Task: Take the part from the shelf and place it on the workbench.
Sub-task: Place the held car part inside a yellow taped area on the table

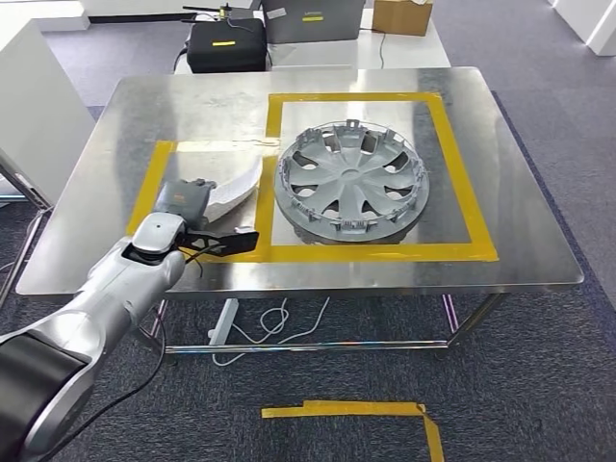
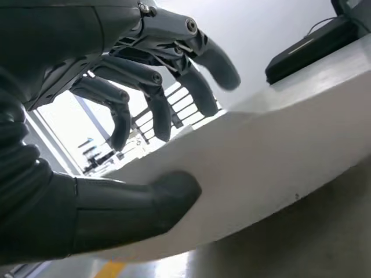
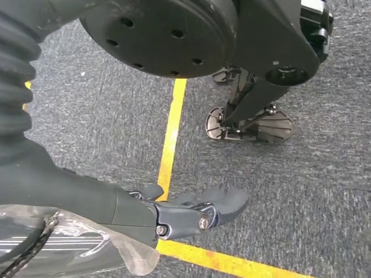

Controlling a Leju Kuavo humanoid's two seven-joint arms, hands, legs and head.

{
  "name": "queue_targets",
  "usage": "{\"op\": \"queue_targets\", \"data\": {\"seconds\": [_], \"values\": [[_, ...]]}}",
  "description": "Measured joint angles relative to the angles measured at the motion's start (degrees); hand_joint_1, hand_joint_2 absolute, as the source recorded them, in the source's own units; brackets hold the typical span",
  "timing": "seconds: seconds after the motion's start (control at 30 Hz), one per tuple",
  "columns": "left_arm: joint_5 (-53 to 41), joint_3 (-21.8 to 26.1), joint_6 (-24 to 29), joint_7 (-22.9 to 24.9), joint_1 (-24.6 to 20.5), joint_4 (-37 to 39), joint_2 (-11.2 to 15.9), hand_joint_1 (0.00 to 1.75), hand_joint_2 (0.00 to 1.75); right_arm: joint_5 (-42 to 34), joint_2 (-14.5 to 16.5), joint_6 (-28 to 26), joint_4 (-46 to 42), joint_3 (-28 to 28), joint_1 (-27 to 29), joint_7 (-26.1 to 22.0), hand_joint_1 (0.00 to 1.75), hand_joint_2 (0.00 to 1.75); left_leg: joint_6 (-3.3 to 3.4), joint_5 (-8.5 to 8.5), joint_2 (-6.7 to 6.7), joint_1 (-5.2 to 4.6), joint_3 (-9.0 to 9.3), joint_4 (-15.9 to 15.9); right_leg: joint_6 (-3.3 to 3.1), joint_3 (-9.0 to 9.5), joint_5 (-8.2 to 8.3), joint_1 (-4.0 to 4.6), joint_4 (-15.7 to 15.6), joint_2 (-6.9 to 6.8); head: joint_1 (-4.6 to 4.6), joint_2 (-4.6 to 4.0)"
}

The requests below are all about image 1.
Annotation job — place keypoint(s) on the grey five-finger robot hand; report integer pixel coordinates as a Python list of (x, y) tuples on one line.
[(180, 201)]

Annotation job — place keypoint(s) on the white curved plastic part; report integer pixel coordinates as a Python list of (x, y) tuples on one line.
[(241, 185)]

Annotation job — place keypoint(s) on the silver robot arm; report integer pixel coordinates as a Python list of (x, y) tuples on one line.
[(120, 287)]

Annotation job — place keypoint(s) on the stainless steel workbench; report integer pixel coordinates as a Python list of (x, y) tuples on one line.
[(529, 242)]

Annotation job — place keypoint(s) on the white power strip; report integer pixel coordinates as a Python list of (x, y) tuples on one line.
[(223, 322)]

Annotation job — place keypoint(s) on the black hard carry case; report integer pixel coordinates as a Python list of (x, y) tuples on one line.
[(226, 57)]

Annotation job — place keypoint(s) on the black antenna device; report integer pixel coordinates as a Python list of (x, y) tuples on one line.
[(223, 11)]

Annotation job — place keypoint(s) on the silver wheel hubcap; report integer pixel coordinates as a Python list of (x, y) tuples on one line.
[(351, 175)]

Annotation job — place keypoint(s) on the grey laptop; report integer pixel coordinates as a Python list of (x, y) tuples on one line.
[(312, 28)]

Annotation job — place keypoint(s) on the brown cardboard box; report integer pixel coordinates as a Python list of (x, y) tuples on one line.
[(401, 19)]

